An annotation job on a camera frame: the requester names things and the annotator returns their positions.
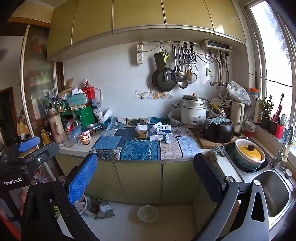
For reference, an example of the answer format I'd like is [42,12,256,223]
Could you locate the grey dish rag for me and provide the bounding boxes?
[210,145,226,162]

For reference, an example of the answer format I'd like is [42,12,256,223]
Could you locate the utensil holder with chopsticks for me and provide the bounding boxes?
[207,99,232,119]

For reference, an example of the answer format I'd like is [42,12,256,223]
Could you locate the metal sink faucet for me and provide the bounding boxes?
[271,125,294,169]

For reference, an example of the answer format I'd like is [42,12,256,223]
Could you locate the clear glass jar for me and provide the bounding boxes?
[64,131,74,148]

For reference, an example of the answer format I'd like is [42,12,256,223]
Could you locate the white plastic tray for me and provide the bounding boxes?
[149,133,174,144]

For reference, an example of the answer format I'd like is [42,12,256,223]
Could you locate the white carton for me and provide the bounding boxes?
[254,97,264,124]

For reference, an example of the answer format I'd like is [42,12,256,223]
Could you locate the window frame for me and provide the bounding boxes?
[244,0,296,131]

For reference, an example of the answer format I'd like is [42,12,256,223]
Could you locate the yellow bottle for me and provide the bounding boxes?
[41,128,50,146]

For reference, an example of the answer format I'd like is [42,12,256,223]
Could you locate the red box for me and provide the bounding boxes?
[81,79,96,98]

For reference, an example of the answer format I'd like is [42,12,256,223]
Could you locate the teal tissue box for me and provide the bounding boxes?
[67,93,90,108]

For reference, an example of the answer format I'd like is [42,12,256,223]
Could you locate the white water heater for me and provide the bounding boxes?
[200,39,233,52]

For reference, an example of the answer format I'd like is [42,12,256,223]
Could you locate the metal wall tap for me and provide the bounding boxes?
[210,79,228,88]

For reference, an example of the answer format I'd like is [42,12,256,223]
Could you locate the black wire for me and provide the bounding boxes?
[222,62,296,88]

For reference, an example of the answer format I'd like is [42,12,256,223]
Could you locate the crochet pot cloth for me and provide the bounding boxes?
[204,117,232,127]

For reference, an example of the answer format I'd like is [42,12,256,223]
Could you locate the white thermos jug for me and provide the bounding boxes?
[231,101,246,133]

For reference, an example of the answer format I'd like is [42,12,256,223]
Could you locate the steel cleaver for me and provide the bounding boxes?
[154,51,169,82]

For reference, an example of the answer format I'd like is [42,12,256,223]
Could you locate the glass display cabinet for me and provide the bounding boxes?
[20,24,64,141]

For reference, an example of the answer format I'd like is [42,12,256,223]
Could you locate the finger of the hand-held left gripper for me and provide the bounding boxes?
[9,136,41,158]
[28,142,60,165]

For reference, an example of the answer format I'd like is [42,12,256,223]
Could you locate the red cup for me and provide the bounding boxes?
[275,124,285,139]

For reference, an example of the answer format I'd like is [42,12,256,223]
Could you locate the metal hanging rail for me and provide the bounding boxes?
[141,40,197,45]

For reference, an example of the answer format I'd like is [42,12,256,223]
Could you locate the pale plastic bowl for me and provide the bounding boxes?
[137,205,159,222]

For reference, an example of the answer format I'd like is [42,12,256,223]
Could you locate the metal skimmer spoon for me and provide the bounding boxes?
[173,46,187,82]

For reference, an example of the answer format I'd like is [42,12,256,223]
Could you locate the blue white carton box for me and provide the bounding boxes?
[157,125,172,135]

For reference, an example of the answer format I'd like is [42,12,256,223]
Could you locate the black cup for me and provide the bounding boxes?
[268,119,278,135]

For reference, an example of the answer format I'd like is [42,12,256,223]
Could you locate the potted green plant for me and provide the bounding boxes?
[258,94,275,130]

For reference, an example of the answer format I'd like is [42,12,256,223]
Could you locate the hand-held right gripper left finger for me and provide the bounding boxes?
[22,153,100,241]

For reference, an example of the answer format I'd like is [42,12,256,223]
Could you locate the crumpled grey bag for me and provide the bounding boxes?
[89,197,115,219]

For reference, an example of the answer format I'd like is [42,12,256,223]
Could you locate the yellow pot lid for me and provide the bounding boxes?
[238,144,263,162]

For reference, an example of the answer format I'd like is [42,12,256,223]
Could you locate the clear plastic bag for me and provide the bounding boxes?
[226,81,251,106]

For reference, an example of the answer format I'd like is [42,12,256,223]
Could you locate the green metal box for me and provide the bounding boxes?
[60,105,98,127]

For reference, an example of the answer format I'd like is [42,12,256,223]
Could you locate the blue patchwork cloth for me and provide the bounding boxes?
[89,116,202,161]

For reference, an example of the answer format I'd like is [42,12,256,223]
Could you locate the stack of small bowls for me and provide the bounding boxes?
[244,120,257,137]

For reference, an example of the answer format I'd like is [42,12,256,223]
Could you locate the white rice cooker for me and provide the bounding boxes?
[180,93,208,128]

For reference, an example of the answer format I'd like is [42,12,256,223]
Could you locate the yellow lidded pot in basket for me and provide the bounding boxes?
[232,138,266,171]

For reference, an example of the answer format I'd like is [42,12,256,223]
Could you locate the hanging kitchen scissors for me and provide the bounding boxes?
[188,47,199,71]

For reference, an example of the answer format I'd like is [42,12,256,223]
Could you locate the tall patterned thermos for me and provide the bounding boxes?
[47,111,65,147]

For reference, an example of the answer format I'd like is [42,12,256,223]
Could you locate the metal ladle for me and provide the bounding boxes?
[178,70,188,89]

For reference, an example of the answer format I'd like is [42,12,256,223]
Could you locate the yellow upper wall cabinets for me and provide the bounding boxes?
[47,0,247,62]

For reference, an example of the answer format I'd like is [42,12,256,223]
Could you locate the black clay pot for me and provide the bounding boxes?
[200,119,235,144]

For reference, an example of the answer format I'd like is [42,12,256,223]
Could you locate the clear bottle blue label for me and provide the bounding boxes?
[69,120,83,142]

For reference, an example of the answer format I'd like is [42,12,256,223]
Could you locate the white open box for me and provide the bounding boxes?
[98,108,113,124]

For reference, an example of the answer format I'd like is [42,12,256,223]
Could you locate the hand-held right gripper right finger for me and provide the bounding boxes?
[193,153,270,241]

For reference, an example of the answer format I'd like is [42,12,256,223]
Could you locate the stainless steel sink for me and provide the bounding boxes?
[225,137,296,230]

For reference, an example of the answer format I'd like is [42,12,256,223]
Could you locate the black frying pan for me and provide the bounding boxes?
[152,68,177,93]

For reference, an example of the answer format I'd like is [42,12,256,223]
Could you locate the mesh strainer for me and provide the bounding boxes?
[186,69,198,84]

